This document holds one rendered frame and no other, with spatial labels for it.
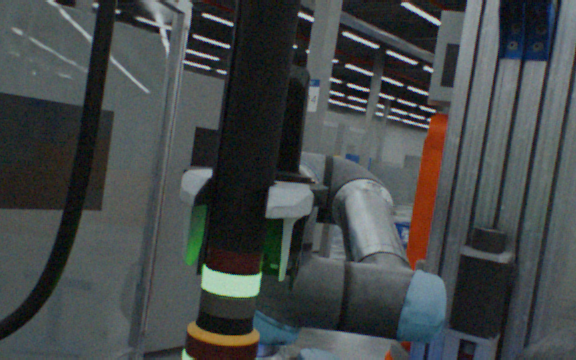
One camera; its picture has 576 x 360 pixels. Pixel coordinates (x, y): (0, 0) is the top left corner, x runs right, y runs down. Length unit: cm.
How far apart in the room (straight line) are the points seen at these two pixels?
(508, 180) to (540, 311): 25
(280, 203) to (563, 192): 92
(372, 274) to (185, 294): 403
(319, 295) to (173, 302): 398
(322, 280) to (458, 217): 65
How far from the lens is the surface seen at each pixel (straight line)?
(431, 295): 63
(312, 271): 61
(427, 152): 441
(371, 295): 62
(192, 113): 435
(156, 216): 181
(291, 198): 34
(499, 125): 122
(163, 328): 459
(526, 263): 121
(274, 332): 62
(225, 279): 34
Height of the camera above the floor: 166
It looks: 3 degrees down
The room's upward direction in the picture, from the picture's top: 9 degrees clockwise
